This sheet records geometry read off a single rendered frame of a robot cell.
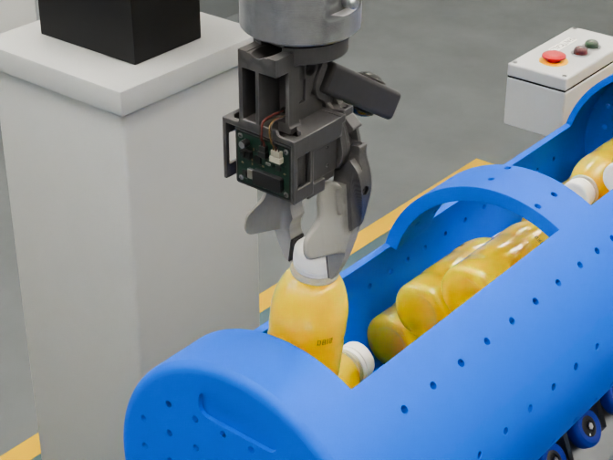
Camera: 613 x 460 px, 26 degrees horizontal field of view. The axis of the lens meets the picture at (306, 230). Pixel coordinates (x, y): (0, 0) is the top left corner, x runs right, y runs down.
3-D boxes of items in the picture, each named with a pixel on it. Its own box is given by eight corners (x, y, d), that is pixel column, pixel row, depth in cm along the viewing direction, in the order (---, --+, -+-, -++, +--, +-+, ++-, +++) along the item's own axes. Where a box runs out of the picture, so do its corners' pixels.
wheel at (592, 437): (561, 405, 144) (576, 402, 143) (589, 412, 147) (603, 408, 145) (564, 446, 143) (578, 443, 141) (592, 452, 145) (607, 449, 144)
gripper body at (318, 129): (221, 183, 103) (216, 37, 97) (291, 145, 109) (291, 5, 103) (297, 214, 99) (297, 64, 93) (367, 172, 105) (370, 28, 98)
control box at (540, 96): (503, 123, 204) (507, 60, 199) (566, 84, 218) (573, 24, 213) (560, 141, 199) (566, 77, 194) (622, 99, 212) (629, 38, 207)
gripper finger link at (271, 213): (226, 265, 109) (238, 172, 104) (273, 236, 113) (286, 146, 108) (254, 283, 108) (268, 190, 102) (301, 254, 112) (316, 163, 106)
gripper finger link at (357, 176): (316, 224, 106) (303, 123, 103) (330, 216, 108) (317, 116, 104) (363, 235, 104) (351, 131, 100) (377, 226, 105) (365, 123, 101)
